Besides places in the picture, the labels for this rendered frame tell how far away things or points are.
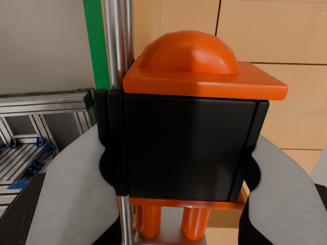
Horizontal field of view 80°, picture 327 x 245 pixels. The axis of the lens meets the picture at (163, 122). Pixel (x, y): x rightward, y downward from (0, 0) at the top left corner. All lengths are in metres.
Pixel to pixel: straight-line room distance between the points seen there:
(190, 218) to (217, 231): 0.29
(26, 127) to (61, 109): 0.29
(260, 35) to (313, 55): 0.22
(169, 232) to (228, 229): 0.27
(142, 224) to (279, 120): 0.89
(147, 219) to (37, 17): 1.42
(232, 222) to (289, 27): 0.68
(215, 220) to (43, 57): 1.39
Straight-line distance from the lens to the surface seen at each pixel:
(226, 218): 0.47
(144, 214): 0.17
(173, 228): 0.20
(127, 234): 0.18
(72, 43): 1.44
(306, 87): 0.99
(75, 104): 1.30
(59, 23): 1.45
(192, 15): 0.77
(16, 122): 1.58
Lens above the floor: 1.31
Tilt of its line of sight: 61 degrees down
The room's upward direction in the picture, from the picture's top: 179 degrees counter-clockwise
